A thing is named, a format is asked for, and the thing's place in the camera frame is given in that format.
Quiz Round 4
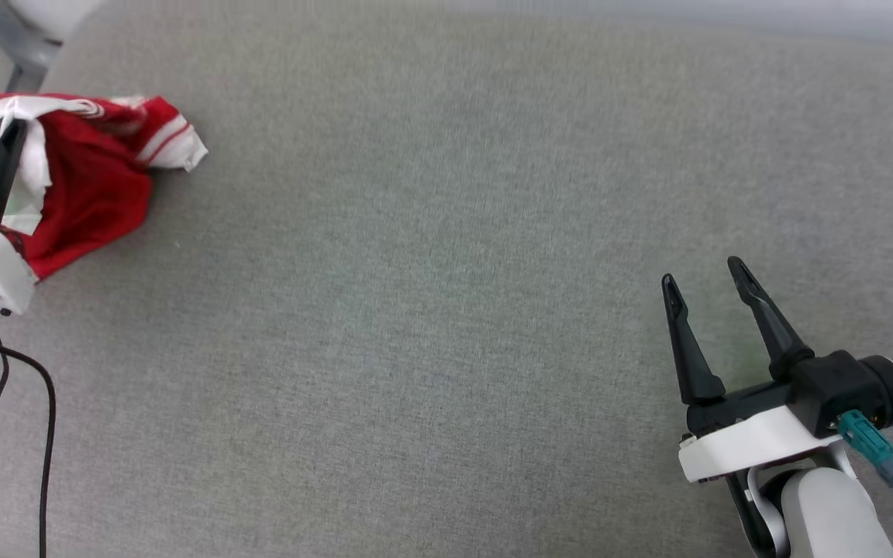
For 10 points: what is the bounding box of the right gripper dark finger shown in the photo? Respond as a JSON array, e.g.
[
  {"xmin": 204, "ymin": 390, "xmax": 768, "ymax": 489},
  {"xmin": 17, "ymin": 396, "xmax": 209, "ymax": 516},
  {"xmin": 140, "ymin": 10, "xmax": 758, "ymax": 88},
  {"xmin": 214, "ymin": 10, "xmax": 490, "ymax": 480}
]
[
  {"xmin": 661, "ymin": 273, "xmax": 727, "ymax": 406},
  {"xmin": 727, "ymin": 256, "xmax": 816, "ymax": 381}
]

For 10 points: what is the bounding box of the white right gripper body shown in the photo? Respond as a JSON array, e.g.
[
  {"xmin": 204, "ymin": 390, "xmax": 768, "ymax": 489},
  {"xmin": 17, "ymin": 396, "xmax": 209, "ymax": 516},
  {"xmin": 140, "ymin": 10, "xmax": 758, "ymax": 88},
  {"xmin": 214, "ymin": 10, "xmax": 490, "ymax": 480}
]
[{"xmin": 678, "ymin": 353, "xmax": 893, "ymax": 485}]

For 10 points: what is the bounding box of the red white basketball jersey shirt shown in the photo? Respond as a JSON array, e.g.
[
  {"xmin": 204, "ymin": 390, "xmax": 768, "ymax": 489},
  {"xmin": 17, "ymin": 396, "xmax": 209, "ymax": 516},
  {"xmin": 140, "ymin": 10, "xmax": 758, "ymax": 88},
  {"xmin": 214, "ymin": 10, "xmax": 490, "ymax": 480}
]
[{"xmin": 0, "ymin": 93, "xmax": 209, "ymax": 281}]

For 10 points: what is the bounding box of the grey fabric surface cover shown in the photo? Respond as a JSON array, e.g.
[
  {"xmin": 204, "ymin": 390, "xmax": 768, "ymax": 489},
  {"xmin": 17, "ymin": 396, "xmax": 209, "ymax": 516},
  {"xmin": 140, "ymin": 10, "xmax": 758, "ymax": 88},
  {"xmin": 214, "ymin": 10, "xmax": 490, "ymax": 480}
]
[{"xmin": 0, "ymin": 0, "xmax": 893, "ymax": 558}]

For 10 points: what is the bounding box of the teal right camera cable connector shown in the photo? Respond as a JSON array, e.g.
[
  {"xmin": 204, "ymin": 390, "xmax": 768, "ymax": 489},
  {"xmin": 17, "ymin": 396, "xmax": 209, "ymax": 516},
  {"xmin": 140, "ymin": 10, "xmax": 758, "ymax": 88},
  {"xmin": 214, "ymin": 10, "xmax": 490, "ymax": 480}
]
[{"xmin": 836, "ymin": 411, "xmax": 893, "ymax": 487}]

